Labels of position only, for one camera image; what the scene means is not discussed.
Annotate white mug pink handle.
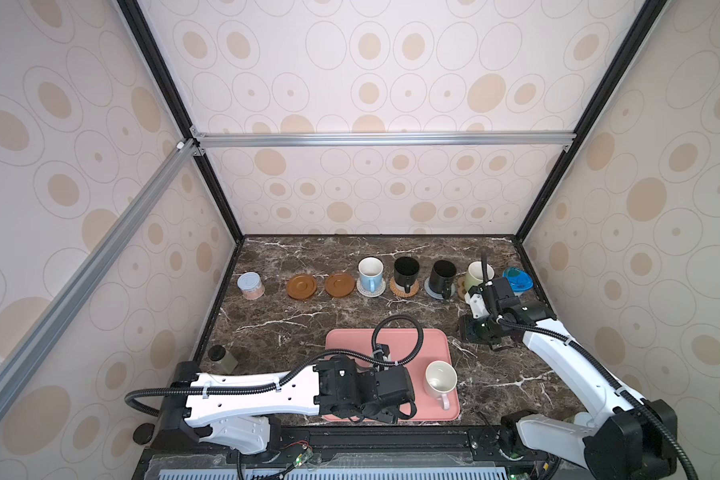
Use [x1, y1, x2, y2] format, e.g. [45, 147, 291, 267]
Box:
[424, 360, 458, 411]

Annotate black mug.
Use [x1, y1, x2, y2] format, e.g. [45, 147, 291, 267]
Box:
[394, 256, 420, 288]
[429, 260, 457, 297]

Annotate blue woven round coaster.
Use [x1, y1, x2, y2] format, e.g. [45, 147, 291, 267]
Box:
[424, 278, 457, 300]

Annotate rattan woven round coaster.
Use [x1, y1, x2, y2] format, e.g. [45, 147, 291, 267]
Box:
[390, 278, 420, 298]

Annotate multicolour woven round coaster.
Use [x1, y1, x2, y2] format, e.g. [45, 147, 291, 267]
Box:
[356, 278, 387, 298]

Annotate dark brown round coaster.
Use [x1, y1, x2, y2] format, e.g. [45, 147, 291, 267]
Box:
[324, 272, 356, 298]

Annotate brown wooden round coaster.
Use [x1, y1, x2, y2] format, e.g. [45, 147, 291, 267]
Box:
[286, 274, 317, 300]

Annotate white mug blue handle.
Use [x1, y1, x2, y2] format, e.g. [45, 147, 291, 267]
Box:
[358, 257, 384, 291]

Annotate cork paw print coaster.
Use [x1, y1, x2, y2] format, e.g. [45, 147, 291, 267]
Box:
[456, 277, 468, 302]

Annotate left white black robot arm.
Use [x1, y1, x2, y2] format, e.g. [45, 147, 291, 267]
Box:
[125, 349, 418, 455]

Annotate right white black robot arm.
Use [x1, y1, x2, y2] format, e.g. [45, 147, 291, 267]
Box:
[459, 295, 698, 479]

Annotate blue lidded white jar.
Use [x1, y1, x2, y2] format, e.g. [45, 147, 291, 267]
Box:
[502, 267, 534, 296]

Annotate small clear bottle black cap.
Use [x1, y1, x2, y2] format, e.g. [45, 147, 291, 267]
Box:
[207, 344, 239, 375]

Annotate grey lidded pink jar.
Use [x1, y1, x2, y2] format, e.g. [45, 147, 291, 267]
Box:
[237, 272, 265, 300]

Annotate amber spice jar black cap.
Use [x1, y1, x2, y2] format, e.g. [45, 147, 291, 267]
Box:
[132, 423, 155, 446]

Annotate horizontal aluminium frame bar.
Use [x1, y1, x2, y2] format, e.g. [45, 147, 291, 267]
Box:
[195, 130, 576, 150]

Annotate diagonal aluminium frame bar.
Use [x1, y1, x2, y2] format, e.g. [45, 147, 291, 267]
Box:
[0, 138, 198, 421]

